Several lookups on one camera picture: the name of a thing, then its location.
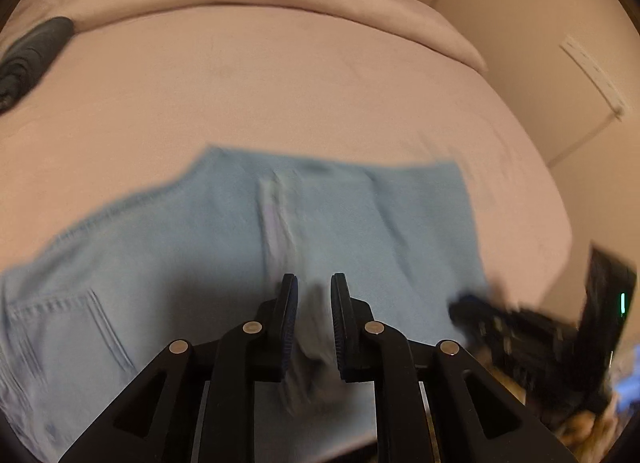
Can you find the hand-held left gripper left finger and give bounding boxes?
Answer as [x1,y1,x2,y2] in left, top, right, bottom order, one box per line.
[57,273,300,463]

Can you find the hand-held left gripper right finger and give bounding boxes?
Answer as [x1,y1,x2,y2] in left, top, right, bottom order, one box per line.
[330,273,576,463]

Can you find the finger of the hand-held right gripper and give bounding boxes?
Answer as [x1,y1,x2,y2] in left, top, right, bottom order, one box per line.
[447,293,511,336]

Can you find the dark grey folded clothes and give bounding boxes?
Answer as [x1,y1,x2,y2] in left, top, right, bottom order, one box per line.
[0,17,77,114]

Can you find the white wall socket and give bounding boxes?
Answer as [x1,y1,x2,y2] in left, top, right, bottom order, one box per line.
[559,35,627,120]

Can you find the light blue denim pants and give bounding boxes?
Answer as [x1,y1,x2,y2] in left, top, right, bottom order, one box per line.
[0,145,493,463]

